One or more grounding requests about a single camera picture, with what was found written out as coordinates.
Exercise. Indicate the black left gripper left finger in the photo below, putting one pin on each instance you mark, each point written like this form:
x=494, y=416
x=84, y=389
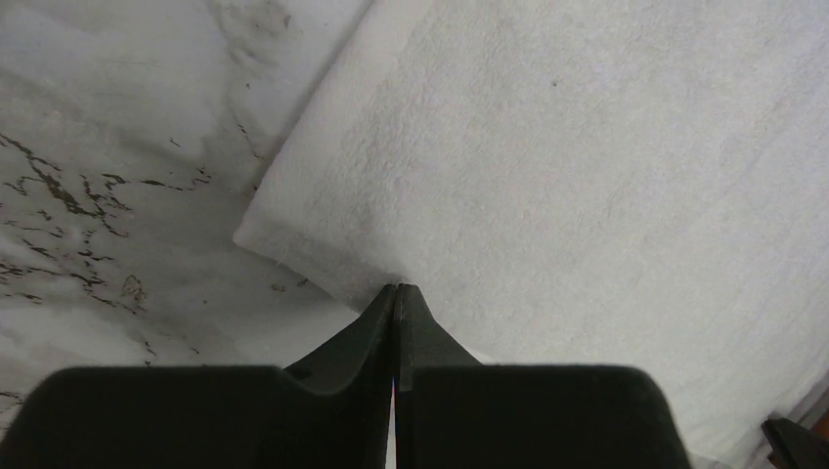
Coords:
x=329, y=410

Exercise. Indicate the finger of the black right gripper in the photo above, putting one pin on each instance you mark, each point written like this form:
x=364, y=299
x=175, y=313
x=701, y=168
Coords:
x=794, y=446

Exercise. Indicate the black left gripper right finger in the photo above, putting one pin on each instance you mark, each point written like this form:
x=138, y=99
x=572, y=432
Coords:
x=453, y=411

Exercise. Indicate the white towel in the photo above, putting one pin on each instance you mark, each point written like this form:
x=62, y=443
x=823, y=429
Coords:
x=631, y=182

